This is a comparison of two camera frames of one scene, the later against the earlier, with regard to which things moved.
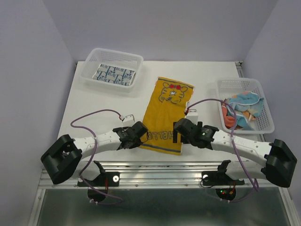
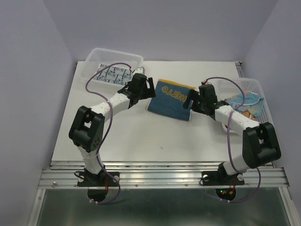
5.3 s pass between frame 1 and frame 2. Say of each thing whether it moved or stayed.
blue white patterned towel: stayed
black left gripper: moved
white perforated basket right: stayed
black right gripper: moved
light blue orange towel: stayed
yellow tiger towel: moved
